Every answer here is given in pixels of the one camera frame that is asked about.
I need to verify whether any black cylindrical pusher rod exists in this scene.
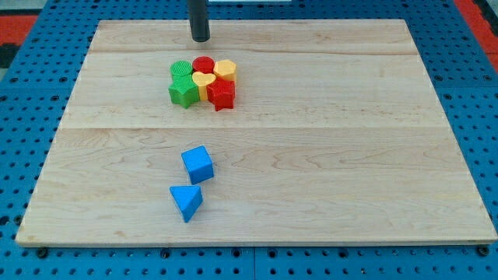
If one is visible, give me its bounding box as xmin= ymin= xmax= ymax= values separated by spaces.
xmin=187 ymin=0 xmax=210 ymax=43

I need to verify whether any red star block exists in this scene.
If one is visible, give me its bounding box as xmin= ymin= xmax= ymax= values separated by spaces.
xmin=206 ymin=78 xmax=236 ymax=111

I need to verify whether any green star block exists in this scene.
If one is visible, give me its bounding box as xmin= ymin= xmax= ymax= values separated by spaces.
xmin=168 ymin=75 xmax=200 ymax=109

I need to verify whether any yellow heart block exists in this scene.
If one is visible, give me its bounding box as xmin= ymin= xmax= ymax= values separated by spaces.
xmin=192 ymin=72 xmax=216 ymax=101

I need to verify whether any blue triangle block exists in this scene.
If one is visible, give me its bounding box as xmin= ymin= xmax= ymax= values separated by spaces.
xmin=170 ymin=185 xmax=203 ymax=223

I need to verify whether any yellow hexagon block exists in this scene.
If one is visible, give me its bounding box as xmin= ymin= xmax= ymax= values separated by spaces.
xmin=213 ymin=59 xmax=237 ymax=82

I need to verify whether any red round block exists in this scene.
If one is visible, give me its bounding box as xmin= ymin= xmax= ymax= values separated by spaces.
xmin=192 ymin=56 xmax=215 ymax=74

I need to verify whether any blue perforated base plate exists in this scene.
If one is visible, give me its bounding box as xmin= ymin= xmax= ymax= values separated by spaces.
xmin=1 ymin=0 xmax=497 ymax=279

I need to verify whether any green round block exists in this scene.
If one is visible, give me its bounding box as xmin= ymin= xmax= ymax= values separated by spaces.
xmin=170 ymin=60 xmax=193 ymax=80

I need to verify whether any blue cube block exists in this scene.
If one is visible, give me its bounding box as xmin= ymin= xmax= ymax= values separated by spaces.
xmin=181 ymin=145 xmax=214 ymax=184

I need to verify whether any light wooden board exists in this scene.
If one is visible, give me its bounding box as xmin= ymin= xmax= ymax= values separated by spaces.
xmin=16 ymin=19 xmax=497 ymax=247

